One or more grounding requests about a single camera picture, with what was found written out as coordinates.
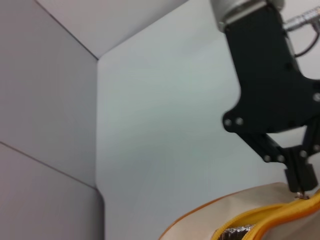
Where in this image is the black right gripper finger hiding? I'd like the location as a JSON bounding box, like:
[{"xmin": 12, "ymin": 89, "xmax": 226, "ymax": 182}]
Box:
[
  {"xmin": 299, "ymin": 116, "xmax": 320, "ymax": 193},
  {"xmin": 236, "ymin": 133, "xmax": 305, "ymax": 193}
]

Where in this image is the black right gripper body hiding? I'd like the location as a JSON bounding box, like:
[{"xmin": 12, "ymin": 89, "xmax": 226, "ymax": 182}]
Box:
[{"xmin": 221, "ymin": 1, "xmax": 320, "ymax": 135}]

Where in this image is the beige food bag orange trim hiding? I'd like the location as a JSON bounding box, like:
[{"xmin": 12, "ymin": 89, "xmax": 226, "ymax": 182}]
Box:
[{"xmin": 159, "ymin": 181, "xmax": 320, "ymax": 240}]

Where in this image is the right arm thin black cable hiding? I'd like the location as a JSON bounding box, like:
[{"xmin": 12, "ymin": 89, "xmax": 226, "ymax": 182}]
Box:
[{"xmin": 294, "ymin": 21, "xmax": 320, "ymax": 58}]

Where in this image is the right arm metal cable connector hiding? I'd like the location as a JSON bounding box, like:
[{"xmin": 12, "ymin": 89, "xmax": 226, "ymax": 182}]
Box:
[{"xmin": 283, "ymin": 6, "xmax": 320, "ymax": 33}]

